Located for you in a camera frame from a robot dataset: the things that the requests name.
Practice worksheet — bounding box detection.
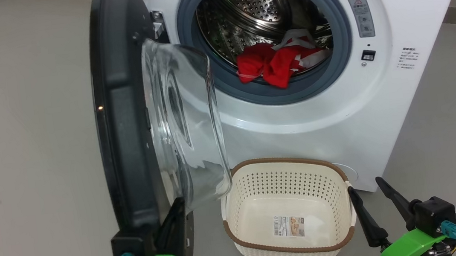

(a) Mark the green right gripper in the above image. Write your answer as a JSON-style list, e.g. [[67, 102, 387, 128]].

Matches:
[[347, 170, 450, 256]]

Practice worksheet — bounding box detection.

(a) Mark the black round glass washer door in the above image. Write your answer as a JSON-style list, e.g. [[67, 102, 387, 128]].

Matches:
[[82, 0, 237, 237]]

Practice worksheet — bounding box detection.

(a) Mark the red and white garment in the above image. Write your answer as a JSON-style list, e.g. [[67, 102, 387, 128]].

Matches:
[[233, 26, 335, 94]]

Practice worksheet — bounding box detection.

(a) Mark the cream basket with brown rim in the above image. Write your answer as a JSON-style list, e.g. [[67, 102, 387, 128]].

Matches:
[[216, 148, 362, 256]]

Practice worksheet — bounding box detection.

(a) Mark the printed product label sticker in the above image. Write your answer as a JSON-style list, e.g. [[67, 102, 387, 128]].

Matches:
[[271, 212, 307, 240]]

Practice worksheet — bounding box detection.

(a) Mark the white front-load washing machine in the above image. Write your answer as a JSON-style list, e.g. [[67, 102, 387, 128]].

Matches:
[[128, 0, 456, 218]]

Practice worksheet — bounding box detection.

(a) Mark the grey rubber door gasket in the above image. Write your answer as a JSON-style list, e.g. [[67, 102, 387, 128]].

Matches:
[[174, 0, 359, 116]]

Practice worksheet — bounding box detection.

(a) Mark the silver door hinge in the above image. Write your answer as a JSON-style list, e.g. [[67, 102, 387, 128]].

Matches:
[[149, 9, 169, 40]]

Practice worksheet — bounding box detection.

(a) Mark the perforated steel washer drum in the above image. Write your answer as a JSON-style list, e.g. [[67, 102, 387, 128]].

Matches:
[[195, 0, 336, 86]]

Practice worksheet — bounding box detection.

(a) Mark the round filter cover panel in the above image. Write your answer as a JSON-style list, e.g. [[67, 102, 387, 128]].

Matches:
[[333, 160, 361, 186]]

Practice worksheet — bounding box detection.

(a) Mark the grey warning sticker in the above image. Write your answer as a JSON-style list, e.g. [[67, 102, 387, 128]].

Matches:
[[348, 0, 376, 39]]

